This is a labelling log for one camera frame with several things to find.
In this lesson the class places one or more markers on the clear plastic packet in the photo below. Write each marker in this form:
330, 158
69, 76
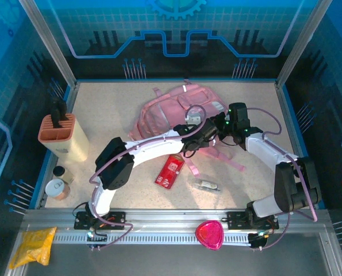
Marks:
205, 184

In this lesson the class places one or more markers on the pink backpack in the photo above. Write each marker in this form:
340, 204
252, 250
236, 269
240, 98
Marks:
159, 115

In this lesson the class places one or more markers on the red pouch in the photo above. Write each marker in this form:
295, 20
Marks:
169, 172

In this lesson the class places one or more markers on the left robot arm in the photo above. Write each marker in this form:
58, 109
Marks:
156, 145

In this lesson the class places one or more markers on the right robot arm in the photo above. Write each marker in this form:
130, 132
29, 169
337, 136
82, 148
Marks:
262, 149

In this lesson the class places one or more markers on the yellow plastic bag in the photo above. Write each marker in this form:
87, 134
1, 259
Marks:
32, 247

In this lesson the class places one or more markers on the aluminium front beam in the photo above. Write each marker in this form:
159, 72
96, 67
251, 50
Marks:
173, 218

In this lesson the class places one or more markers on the pink heart-shaped object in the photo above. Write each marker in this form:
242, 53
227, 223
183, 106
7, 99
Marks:
209, 234

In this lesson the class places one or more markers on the small circuit board with LEDs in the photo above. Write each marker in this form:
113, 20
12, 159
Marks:
259, 235
97, 237

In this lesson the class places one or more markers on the beige knife block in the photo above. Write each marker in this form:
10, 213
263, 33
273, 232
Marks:
70, 138

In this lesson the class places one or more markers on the black-lidded small bottle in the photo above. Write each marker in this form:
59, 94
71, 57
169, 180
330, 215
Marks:
59, 171

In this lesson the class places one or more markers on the white-lidded can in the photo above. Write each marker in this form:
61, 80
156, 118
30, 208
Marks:
55, 187

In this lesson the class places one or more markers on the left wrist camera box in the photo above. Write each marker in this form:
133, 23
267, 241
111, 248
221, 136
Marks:
193, 118

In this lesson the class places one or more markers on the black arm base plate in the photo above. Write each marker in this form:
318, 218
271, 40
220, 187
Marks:
236, 218
119, 215

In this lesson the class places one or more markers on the aluminium frame post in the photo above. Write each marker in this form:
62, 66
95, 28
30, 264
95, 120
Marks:
48, 43
303, 43

